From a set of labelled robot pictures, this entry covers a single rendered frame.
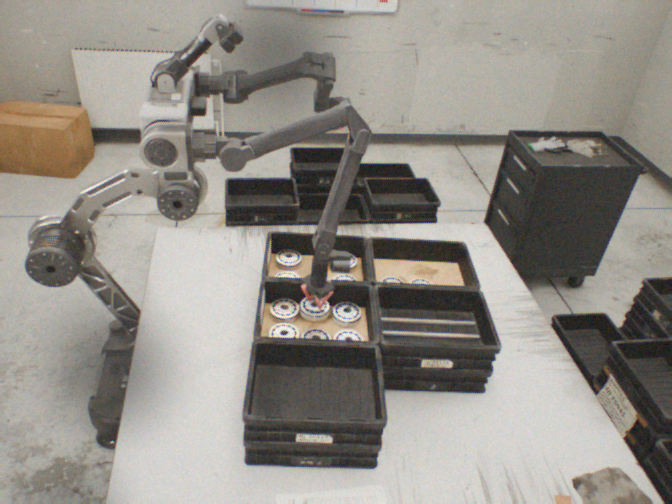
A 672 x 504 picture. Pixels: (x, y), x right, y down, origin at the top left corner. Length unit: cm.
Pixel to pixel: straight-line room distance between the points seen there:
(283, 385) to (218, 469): 30
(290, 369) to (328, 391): 15
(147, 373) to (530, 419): 129
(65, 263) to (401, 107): 357
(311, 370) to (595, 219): 221
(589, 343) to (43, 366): 271
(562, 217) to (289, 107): 254
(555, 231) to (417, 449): 196
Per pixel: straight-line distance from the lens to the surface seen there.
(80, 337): 328
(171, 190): 203
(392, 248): 231
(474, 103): 536
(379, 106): 510
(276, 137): 169
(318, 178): 347
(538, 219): 340
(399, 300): 208
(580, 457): 205
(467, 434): 196
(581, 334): 317
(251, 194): 335
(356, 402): 179
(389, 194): 347
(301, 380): 183
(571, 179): 334
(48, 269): 229
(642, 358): 284
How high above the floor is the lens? 221
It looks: 36 degrees down
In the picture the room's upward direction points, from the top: 6 degrees clockwise
